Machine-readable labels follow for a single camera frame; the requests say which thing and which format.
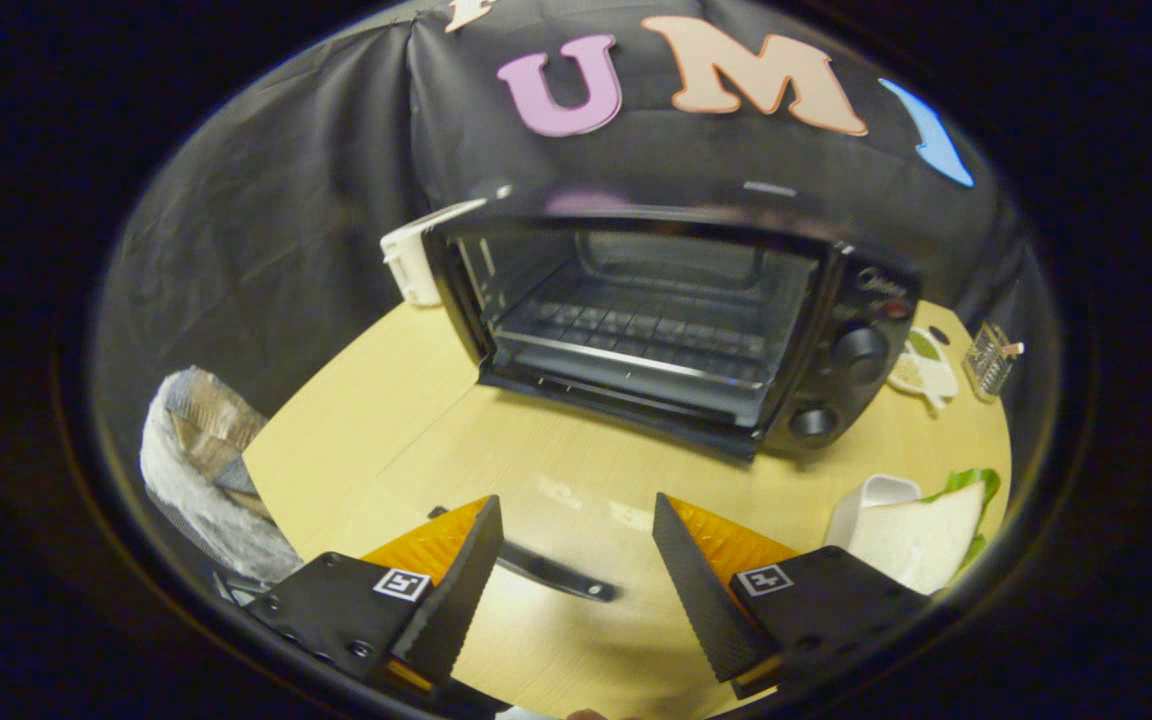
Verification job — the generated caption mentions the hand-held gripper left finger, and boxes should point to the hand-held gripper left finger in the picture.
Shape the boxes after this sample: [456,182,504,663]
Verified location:
[244,495,505,696]

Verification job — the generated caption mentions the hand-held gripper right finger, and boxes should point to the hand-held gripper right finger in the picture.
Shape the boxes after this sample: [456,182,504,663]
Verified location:
[651,492,934,701]

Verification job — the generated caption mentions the lettuce sandwich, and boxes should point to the lettuce sandwich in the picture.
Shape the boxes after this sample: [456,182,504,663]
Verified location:
[848,468,1002,596]

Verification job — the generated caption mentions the black toaster oven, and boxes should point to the black toaster oven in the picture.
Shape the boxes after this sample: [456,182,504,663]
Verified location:
[371,190,922,603]

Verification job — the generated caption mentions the white bread toaster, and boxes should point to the white bread toaster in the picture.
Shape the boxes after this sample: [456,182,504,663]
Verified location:
[381,198,487,306]

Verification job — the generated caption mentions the white rectangular tray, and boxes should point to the white rectangular tray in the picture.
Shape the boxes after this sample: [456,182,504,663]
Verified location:
[824,474,924,551]

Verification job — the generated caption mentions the small white patterned dish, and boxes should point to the small white patterned dish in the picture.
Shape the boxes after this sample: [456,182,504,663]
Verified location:
[886,325,959,411]

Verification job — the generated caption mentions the clear glass cup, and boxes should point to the clear glass cup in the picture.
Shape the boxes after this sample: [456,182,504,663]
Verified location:
[961,322,1025,403]

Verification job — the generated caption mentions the black backdrop cloth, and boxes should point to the black backdrop cloth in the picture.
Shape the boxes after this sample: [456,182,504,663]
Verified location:
[96,0,1037,501]

